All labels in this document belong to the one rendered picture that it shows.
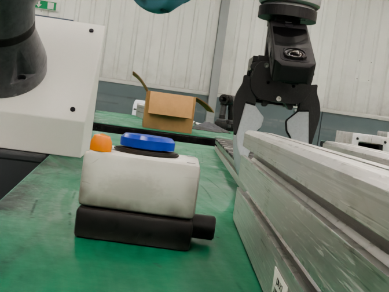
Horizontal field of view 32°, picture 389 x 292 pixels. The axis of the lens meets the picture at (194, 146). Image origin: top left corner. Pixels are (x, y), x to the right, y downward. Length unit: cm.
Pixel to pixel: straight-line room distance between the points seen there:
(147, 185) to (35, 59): 64
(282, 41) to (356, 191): 56
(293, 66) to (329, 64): 1144
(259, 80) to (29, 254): 46
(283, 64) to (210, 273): 35
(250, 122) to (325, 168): 54
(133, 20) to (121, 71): 89
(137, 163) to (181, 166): 3
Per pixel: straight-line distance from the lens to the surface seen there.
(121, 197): 46
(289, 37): 78
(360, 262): 20
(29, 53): 106
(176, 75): 1158
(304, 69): 72
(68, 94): 108
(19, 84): 107
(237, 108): 80
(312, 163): 28
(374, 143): 165
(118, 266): 40
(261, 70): 80
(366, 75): 1239
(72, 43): 118
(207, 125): 349
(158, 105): 270
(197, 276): 40
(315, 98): 81
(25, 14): 102
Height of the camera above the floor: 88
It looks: 3 degrees down
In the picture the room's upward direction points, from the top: 8 degrees clockwise
